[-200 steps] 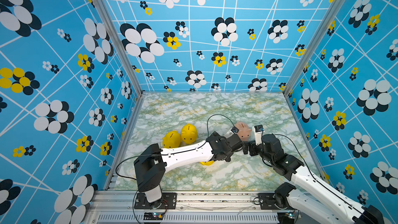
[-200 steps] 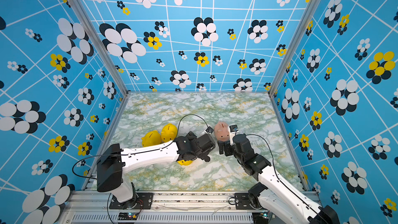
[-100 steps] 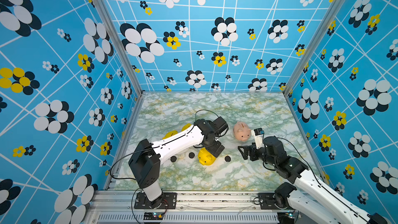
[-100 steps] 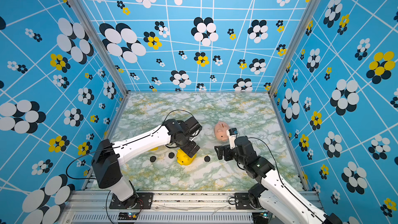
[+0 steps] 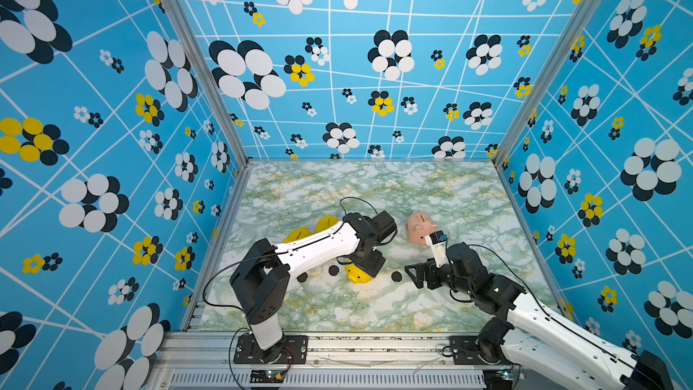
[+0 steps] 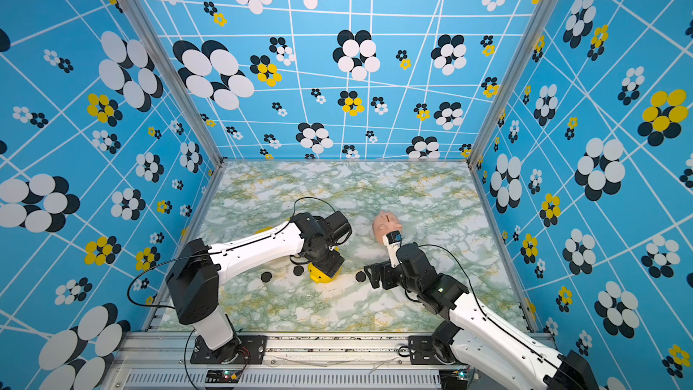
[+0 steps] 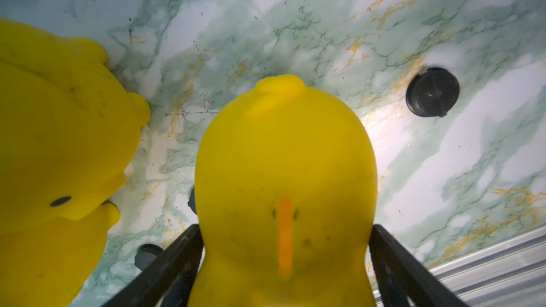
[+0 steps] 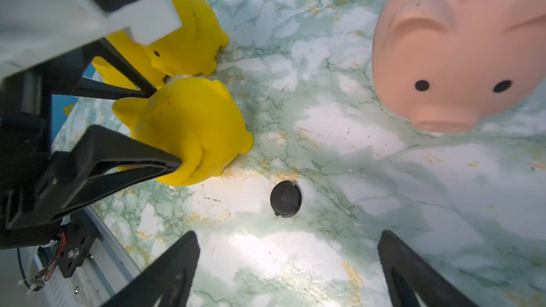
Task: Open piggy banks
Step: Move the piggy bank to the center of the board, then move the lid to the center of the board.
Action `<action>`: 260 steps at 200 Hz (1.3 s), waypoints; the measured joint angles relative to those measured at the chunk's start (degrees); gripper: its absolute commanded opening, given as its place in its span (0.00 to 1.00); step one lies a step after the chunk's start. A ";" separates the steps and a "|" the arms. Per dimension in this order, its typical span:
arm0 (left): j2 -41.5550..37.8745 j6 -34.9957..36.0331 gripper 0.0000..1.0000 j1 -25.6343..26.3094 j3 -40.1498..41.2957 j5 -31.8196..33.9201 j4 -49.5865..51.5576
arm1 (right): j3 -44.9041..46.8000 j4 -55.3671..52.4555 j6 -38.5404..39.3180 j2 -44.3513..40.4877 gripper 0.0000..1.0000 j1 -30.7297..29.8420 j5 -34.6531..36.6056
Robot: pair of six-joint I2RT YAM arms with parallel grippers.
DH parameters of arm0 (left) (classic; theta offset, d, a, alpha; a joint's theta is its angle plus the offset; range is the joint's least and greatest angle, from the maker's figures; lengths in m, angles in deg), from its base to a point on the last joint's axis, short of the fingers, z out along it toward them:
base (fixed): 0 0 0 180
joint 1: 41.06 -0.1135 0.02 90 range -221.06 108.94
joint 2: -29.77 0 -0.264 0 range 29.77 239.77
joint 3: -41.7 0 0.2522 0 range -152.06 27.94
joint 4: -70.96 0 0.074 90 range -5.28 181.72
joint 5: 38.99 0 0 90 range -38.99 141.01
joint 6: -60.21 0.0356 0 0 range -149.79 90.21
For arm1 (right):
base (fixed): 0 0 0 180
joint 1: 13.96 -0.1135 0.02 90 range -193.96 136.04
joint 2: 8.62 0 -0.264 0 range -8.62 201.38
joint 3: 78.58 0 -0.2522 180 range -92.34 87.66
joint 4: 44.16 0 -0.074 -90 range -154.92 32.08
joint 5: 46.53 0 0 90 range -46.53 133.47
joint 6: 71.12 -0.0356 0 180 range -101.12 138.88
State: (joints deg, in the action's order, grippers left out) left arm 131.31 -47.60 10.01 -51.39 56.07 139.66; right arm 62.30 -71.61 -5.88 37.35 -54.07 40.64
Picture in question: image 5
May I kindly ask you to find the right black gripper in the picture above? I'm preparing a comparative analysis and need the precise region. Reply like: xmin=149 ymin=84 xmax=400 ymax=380
xmin=403 ymin=255 xmax=473 ymax=298

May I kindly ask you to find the yellow piggy bank back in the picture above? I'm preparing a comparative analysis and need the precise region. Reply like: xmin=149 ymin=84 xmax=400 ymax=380
xmin=345 ymin=264 xmax=374 ymax=285

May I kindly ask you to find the yellow piggy bank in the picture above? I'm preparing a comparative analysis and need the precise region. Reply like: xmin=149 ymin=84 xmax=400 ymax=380
xmin=283 ymin=227 xmax=312 ymax=243
xmin=315 ymin=214 xmax=340 ymax=233
xmin=345 ymin=264 xmax=374 ymax=285

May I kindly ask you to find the yellow piggy bank front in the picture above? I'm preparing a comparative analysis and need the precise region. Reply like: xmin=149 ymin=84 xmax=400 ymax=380
xmin=283 ymin=227 xmax=312 ymax=243

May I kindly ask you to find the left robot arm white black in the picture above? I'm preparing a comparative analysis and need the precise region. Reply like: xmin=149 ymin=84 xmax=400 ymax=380
xmin=229 ymin=211 xmax=397 ymax=364

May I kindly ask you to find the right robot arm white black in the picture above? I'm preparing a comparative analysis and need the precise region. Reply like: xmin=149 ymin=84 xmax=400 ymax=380
xmin=405 ymin=231 xmax=674 ymax=389

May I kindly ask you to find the pink piggy bank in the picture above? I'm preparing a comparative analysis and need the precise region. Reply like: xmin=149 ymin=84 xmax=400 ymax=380
xmin=405 ymin=211 xmax=439 ymax=247

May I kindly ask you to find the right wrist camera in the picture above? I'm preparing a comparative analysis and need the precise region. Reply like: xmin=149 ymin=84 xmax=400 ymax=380
xmin=424 ymin=230 xmax=448 ymax=268

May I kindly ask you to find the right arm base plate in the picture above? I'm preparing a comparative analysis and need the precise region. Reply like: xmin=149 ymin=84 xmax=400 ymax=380
xmin=441 ymin=336 xmax=513 ymax=368

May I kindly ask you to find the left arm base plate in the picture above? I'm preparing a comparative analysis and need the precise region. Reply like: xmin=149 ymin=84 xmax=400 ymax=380
xmin=232 ymin=334 xmax=309 ymax=366

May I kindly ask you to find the aluminium front rail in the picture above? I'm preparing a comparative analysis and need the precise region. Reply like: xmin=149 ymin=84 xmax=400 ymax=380
xmin=143 ymin=331 xmax=618 ymax=390

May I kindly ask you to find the right aluminium corner post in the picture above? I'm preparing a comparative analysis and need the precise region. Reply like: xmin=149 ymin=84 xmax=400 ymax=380
xmin=493 ymin=0 xmax=603 ymax=171

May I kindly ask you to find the aluminium corner post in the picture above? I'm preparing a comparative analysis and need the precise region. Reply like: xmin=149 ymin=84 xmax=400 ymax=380
xmin=493 ymin=0 xmax=603 ymax=171
xmin=139 ymin=0 xmax=250 ymax=169

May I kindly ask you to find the left aluminium corner post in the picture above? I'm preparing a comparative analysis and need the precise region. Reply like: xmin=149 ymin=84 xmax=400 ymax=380
xmin=139 ymin=0 xmax=250 ymax=169

